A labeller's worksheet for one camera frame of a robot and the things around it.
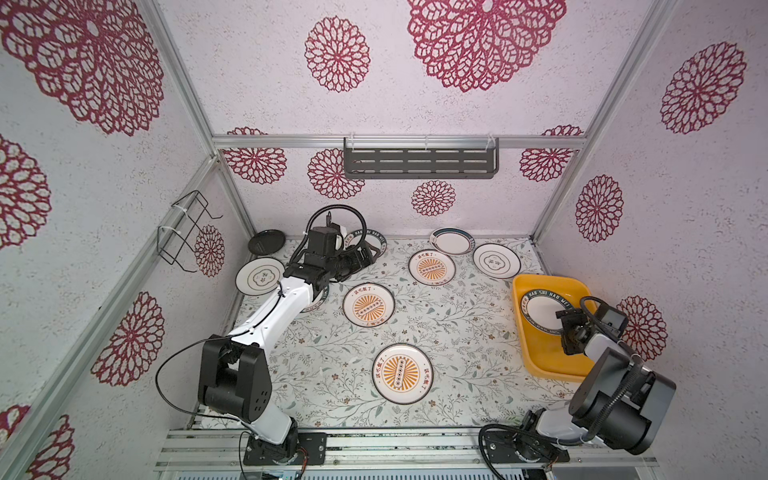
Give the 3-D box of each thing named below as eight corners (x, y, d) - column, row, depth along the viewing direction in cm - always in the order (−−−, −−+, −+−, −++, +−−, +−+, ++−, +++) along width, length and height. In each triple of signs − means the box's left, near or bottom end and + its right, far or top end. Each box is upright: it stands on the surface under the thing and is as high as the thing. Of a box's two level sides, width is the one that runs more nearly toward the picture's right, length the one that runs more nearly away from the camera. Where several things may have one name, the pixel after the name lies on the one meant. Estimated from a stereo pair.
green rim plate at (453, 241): (432, 254, 118) (433, 250, 116) (429, 231, 126) (429, 227, 124) (475, 254, 118) (477, 250, 116) (469, 231, 126) (471, 227, 124)
